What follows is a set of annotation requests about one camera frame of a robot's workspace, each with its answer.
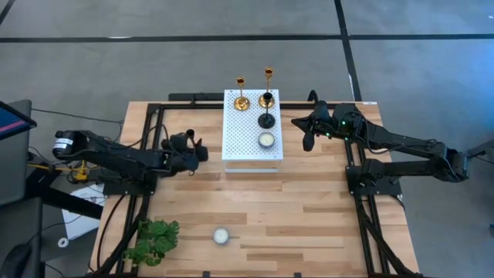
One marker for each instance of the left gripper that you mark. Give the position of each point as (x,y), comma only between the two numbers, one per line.
(178,144)

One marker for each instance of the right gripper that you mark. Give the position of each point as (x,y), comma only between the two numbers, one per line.
(335,121)

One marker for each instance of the candle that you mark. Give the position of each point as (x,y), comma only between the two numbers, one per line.
(221,235)
(266,140)

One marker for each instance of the tall gold candlestick holder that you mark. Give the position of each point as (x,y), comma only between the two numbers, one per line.
(261,102)

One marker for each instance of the short gold candlestick holder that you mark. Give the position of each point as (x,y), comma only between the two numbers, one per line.
(242,103)

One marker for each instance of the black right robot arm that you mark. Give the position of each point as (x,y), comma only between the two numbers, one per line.
(405,141)

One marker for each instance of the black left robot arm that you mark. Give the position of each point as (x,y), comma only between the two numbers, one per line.
(116,156)

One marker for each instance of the white perforated metal shelf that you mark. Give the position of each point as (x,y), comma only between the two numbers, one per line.
(251,154)

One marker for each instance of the green artificial plant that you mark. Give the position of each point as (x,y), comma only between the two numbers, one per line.
(154,239)

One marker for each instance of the black metal stand beam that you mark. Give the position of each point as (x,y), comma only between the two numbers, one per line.
(69,201)

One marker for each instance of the white paper sheet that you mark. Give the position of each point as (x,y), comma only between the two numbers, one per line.
(79,228)

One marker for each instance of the white tape roll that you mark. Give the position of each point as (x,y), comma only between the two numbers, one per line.
(59,242)

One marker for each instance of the grey stand leg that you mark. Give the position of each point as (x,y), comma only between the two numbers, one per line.
(484,150)

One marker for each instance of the monitor with blue screen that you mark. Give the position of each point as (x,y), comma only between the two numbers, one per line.
(11,121)
(13,170)

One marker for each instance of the black desk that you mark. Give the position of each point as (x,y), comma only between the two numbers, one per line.
(19,224)

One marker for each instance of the black computer mouse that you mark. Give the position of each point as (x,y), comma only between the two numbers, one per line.
(15,262)

